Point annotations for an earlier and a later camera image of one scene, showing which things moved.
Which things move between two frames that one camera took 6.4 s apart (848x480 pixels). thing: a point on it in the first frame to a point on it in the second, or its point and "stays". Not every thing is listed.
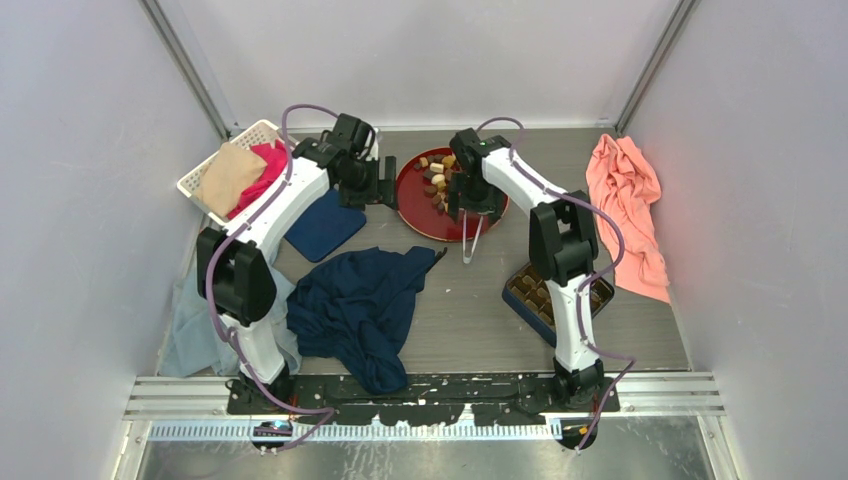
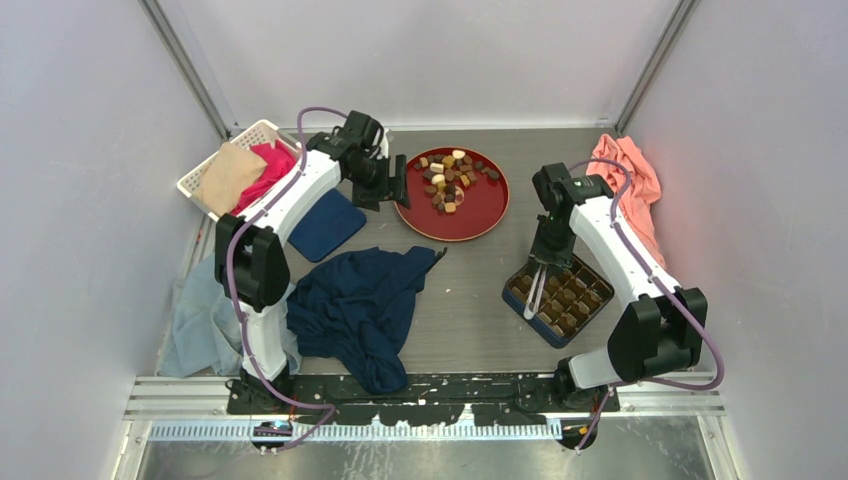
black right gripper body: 474,195 to 554,243
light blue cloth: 195,340 stays
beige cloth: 225,178 stays
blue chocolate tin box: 531,297 stays
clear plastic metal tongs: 464,224 to 529,312
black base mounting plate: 429,399 stays
